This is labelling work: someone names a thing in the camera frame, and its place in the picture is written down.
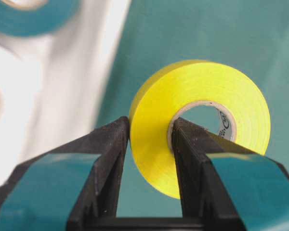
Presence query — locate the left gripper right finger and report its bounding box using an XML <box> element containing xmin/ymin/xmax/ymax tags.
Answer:
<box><xmin>171</xmin><ymin>118</ymin><xmax>289</xmax><ymax>231</ymax></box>

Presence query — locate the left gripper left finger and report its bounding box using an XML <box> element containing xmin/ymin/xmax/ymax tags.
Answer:
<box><xmin>0</xmin><ymin>116</ymin><xmax>129</xmax><ymax>231</ymax></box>

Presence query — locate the white tape roll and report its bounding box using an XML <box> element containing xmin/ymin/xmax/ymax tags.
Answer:
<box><xmin>0</xmin><ymin>45</ymin><xmax>42</xmax><ymax>152</ymax></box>

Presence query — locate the yellow tape roll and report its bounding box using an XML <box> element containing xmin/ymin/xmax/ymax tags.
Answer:
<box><xmin>129</xmin><ymin>60</ymin><xmax>271</xmax><ymax>199</ymax></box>

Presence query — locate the green tape roll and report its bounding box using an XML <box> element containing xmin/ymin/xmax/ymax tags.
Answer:
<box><xmin>0</xmin><ymin>0</ymin><xmax>81</xmax><ymax>37</ymax></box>

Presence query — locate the white plastic tray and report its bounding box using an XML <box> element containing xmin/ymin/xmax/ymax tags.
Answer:
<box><xmin>0</xmin><ymin>0</ymin><xmax>133</xmax><ymax>188</ymax></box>

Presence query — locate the green table cloth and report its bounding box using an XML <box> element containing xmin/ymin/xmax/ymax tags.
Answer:
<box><xmin>96</xmin><ymin>0</ymin><xmax>289</xmax><ymax>217</ymax></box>

